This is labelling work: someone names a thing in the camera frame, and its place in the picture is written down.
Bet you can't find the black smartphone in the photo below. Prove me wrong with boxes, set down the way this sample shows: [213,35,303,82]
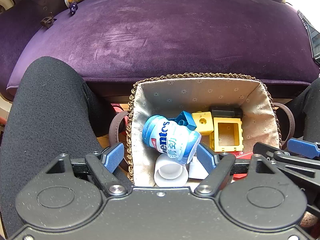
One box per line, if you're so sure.
[297,10,320,66]

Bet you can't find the red toy cube block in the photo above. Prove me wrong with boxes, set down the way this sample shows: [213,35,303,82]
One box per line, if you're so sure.
[232,152,253,181]

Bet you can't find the blue rectangular toy brick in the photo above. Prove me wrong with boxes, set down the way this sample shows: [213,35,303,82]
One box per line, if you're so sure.
[169,111,197,131]

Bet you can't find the blue mentos gum bottle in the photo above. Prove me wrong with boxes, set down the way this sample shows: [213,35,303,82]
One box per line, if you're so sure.
[142,115,202,165]

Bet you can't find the yellow toy window frame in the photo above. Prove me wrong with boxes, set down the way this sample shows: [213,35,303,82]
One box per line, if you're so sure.
[213,117,244,152]

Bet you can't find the fabric lined woven basket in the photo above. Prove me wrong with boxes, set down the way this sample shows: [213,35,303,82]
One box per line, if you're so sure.
[126,73,281,187]

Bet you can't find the person's right leg black trousers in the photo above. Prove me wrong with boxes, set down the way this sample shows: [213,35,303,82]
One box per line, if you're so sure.
[285,79,320,142]

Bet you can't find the dark purple small figurine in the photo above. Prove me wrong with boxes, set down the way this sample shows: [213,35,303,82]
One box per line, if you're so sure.
[69,2,78,16]

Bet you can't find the yellow toy cube block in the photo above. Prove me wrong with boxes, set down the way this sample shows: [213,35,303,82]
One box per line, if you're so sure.
[191,112,214,136]

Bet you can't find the brown small clip object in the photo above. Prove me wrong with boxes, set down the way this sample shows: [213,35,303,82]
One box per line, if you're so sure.
[40,16,56,29]

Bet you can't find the white cylindrical container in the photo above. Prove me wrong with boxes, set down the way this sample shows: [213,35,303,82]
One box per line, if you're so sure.
[154,154,189,187]

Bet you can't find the red slipper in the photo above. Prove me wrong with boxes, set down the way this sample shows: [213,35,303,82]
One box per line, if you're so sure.
[112,103,127,114]

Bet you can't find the black toy block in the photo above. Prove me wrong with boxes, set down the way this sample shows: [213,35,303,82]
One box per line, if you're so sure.
[209,106,243,119]

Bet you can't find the brown leather basket handle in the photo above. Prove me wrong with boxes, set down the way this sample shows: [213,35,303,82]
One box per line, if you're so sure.
[108,111,129,146]

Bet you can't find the purple velvet sofa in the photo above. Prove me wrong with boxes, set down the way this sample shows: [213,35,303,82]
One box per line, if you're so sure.
[1,0,319,100]

